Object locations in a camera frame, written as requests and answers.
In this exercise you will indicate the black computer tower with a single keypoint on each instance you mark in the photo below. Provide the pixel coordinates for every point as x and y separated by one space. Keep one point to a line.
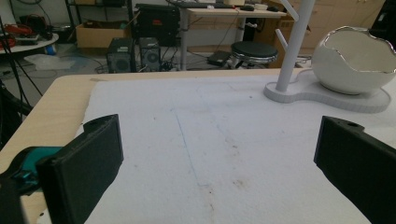
120 56
150 54

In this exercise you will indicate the white eggshell-shaped bowl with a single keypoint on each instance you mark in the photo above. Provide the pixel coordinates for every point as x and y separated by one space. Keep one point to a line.
348 68

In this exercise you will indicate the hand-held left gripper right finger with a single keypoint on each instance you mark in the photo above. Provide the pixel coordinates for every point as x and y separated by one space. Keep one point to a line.
358 161

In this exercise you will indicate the black computer mouse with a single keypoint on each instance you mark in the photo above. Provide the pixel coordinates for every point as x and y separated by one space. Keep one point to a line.
247 8

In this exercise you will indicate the black stand pole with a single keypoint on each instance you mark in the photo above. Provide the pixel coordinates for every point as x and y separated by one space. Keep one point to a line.
14 62

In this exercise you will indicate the white foam mat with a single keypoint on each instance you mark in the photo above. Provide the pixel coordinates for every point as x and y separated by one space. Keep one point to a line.
218 140

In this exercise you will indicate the clear plastic sheet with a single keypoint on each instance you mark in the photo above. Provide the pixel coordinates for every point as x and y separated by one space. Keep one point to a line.
49 61

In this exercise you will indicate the cardboard box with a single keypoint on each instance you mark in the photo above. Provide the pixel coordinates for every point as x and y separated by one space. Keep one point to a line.
99 35

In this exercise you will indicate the white branched jewelry stand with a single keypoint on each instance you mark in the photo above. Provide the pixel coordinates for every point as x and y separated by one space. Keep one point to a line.
292 46

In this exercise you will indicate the black round stool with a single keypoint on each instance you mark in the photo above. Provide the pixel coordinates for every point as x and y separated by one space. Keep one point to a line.
253 51

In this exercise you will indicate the black flat box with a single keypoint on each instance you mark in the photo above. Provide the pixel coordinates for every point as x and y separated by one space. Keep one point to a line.
219 58

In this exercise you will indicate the black keyboard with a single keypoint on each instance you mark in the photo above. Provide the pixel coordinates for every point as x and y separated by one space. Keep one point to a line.
199 5

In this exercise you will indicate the teal and black clamp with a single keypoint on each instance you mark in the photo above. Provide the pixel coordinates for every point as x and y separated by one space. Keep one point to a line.
26 168

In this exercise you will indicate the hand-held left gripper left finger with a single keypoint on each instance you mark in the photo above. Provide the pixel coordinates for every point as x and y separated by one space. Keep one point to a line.
81 161

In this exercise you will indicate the light wooden desk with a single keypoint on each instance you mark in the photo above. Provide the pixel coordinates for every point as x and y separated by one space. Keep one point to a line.
218 13

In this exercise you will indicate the black equipment case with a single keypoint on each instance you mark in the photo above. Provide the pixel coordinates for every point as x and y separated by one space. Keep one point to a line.
157 23

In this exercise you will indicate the white round table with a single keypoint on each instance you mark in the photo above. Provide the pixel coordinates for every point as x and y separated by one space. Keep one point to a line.
28 45

